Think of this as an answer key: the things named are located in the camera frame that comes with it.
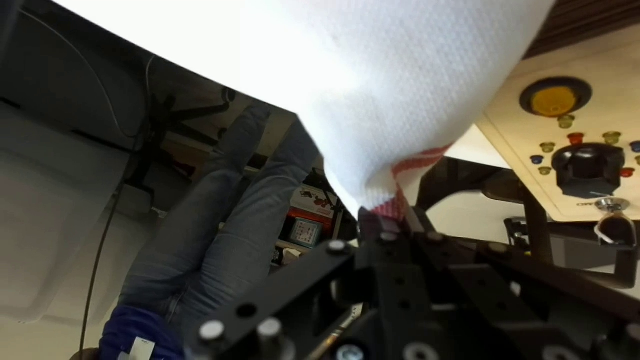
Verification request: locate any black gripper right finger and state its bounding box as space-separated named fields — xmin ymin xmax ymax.
xmin=397 ymin=206 xmax=640 ymax=360

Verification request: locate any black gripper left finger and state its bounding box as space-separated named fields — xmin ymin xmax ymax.
xmin=187 ymin=206 xmax=428 ymax=360

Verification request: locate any white towel with red stripes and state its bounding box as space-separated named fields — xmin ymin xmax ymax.
xmin=51 ymin=0 xmax=558 ymax=219

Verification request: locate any person in blue shirt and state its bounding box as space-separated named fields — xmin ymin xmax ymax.
xmin=96 ymin=98 xmax=338 ymax=360

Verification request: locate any wooden toy busy board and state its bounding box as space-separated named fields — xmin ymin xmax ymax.
xmin=475 ymin=26 xmax=640 ymax=226

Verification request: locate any thin black cable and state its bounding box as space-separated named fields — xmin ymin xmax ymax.
xmin=78 ymin=56 xmax=161 ymax=356

